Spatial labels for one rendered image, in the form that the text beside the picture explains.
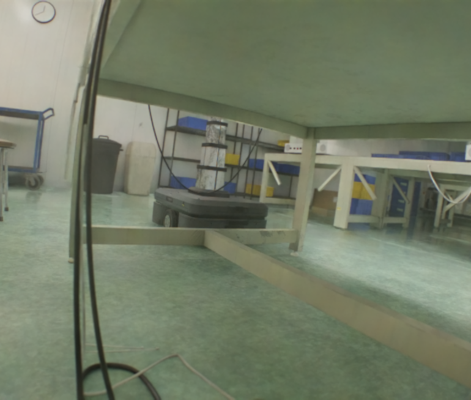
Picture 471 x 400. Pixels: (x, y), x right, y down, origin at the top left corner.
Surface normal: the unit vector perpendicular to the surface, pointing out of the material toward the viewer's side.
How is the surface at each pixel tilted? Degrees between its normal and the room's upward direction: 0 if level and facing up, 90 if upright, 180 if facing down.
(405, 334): 90
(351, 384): 0
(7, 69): 90
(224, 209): 90
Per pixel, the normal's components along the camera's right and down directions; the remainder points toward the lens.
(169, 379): 0.12, -0.99
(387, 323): -0.86, -0.07
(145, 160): 0.49, 0.19
